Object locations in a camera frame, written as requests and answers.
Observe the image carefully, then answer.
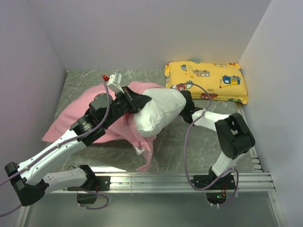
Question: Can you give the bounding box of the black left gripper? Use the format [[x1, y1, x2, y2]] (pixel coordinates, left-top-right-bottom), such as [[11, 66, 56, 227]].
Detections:
[[103, 85, 152, 128]]

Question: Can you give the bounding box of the white pillow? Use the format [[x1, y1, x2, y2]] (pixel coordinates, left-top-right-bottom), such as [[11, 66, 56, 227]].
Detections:
[[129, 88, 186, 140]]

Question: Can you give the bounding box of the pink pillowcase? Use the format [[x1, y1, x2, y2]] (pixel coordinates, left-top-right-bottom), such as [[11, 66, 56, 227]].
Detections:
[[42, 84, 156, 172]]

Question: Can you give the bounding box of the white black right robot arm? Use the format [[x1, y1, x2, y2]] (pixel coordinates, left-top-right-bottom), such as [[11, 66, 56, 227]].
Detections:
[[180, 90, 256, 191]]

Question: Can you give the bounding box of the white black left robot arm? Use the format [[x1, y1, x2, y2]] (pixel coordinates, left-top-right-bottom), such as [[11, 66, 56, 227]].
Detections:
[[5, 87, 151, 207]]

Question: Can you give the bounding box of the yellow cartoon car pillow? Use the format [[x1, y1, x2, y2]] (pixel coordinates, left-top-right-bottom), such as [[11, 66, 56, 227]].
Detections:
[[164, 61, 248, 104]]

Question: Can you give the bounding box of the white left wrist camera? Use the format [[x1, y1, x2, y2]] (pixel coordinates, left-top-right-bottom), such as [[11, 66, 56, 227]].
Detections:
[[102, 72, 124, 94]]

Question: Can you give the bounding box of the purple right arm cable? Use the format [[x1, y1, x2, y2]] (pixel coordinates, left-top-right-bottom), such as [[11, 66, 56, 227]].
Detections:
[[184, 82, 240, 207]]

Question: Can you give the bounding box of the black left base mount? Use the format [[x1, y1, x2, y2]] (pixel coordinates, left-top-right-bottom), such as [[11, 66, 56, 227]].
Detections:
[[66, 176, 111, 210]]

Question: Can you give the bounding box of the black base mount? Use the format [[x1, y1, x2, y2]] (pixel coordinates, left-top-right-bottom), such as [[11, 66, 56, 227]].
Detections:
[[190, 173, 239, 207], [66, 176, 111, 210]]

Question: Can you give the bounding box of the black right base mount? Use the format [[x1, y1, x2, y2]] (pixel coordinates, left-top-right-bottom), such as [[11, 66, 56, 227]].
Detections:
[[190, 173, 239, 207]]

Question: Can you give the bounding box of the aluminium mounting rail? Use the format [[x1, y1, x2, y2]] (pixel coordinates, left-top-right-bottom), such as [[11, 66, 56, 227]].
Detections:
[[14, 151, 285, 227]]

